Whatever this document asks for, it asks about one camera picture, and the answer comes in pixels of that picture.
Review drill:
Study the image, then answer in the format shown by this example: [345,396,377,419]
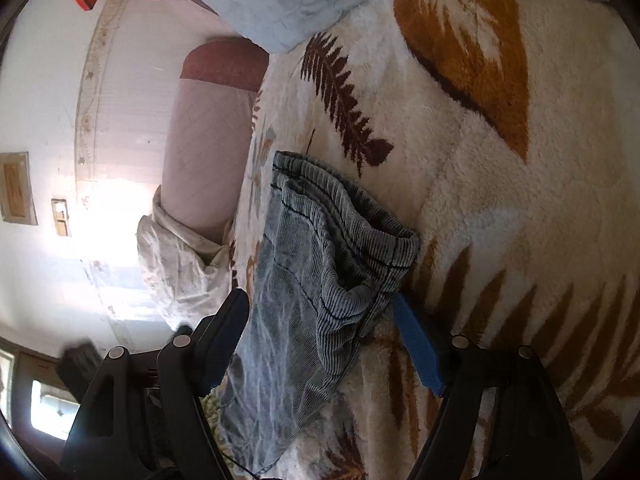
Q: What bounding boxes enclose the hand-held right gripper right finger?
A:
[392,292,583,480]

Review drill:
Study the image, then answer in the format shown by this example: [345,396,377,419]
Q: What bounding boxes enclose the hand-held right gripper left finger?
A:
[60,287,251,480]

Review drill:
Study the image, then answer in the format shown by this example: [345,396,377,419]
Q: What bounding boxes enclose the blue denim pants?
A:
[217,150,421,476]

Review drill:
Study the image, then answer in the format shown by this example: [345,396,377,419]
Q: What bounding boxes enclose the white printed pillow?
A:
[136,185,238,331]

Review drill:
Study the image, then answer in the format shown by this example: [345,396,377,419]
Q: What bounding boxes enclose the leaf print blanket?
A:
[205,0,638,480]

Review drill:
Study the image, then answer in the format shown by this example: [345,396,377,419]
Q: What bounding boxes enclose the pink bolster pillow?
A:
[162,37,271,241]

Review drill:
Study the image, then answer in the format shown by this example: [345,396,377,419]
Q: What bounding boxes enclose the wooden door with glass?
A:
[0,335,76,443]

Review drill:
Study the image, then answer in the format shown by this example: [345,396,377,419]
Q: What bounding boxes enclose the grey blue pillow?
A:
[145,0,613,53]

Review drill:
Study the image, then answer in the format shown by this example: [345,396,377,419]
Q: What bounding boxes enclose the beige wall light switch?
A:
[51,198,71,237]

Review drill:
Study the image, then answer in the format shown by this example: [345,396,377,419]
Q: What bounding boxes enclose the small wooden picture frame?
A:
[0,151,38,226]

